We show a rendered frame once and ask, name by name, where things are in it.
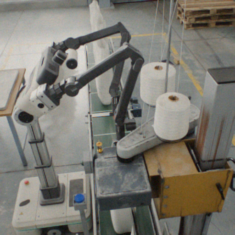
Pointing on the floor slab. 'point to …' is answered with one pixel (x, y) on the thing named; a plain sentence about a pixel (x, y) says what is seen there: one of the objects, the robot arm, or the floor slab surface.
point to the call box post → (84, 222)
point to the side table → (12, 113)
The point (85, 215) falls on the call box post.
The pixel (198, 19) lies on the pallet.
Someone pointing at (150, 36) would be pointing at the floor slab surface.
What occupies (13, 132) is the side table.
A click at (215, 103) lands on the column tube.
